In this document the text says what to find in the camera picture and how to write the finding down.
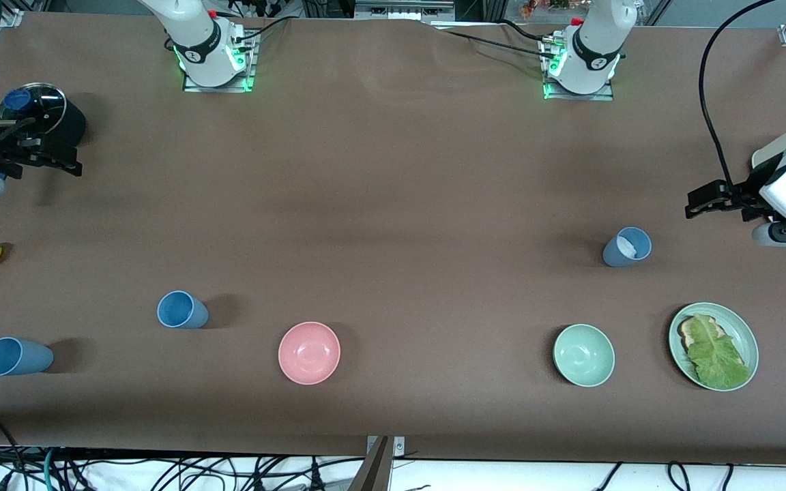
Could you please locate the mint green bowl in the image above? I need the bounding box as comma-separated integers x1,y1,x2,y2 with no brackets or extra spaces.
553,323,616,388

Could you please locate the green lettuce leaf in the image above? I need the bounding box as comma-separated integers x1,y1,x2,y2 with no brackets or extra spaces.
686,314,753,390

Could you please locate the blue plastic cup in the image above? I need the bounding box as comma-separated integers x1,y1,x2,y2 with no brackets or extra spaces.
0,337,55,377
157,291,209,330

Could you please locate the grey metal rack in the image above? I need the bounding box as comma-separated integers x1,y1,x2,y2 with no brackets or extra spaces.
353,0,456,23

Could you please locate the black cooking pot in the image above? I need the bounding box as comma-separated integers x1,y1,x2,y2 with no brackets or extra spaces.
0,82,87,155

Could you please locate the green floor cable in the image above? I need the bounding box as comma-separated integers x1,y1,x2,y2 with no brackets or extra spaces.
42,447,61,491

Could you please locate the mint green plate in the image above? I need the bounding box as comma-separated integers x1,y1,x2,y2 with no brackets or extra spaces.
668,302,760,393

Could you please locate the grey-blue plastic cup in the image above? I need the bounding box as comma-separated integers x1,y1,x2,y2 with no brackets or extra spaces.
602,226,653,268

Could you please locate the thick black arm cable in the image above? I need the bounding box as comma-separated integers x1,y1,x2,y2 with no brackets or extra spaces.
698,0,777,193

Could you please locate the black base cable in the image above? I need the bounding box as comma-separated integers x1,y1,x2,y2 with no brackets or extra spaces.
434,19,559,61
232,16,293,43

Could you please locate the brown table cloth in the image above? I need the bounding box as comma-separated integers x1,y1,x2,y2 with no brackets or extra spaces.
0,10,786,467

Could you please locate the pink bowl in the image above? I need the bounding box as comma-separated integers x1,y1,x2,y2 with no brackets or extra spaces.
278,321,342,386

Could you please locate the metal table clamp bracket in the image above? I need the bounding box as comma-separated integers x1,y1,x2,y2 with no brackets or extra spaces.
364,435,407,459

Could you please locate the toasted bread slice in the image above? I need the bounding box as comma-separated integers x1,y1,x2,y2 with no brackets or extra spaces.
678,316,748,374

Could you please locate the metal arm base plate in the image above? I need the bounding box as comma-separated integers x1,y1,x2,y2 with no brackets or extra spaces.
182,27,257,93
542,34,616,102

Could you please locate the glass lid with blue knob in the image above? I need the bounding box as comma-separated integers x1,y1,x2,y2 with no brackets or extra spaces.
0,83,68,141

